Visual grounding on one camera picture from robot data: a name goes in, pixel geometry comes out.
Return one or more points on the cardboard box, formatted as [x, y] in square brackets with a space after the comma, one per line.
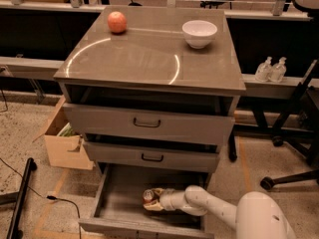
[64, 148]

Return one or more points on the red coke can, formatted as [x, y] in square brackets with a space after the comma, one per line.
[148, 196]

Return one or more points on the white ceramic bowl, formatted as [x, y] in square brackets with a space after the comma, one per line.
[198, 33]

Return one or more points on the right clear sanitizer bottle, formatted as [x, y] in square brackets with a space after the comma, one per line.
[278, 71]

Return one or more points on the black office chair base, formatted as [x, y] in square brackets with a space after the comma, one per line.
[307, 99]

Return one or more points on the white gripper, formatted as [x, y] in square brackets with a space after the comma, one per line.
[166, 199]

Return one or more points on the grey drawer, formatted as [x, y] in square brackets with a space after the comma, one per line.
[151, 157]
[144, 124]
[118, 207]

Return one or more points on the black floor stand leg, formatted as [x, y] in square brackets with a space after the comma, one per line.
[17, 199]

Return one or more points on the grey top drawer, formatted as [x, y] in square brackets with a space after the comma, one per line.
[144, 124]

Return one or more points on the left clear sanitizer bottle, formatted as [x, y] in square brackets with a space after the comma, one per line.
[263, 70]

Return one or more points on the red apple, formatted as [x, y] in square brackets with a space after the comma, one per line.
[117, 22]

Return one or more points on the grey middle drawer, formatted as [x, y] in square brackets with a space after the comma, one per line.
[151, 157]

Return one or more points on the clear sanitizer bottle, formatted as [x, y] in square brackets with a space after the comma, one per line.
[278, 71]
[263, 70]

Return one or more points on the grey drawer cabinet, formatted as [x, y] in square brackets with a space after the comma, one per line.
[151, 67]

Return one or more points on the grey bottom drawer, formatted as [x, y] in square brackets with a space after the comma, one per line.
[118, 207]

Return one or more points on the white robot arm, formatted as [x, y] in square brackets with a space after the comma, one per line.
[256, 216]

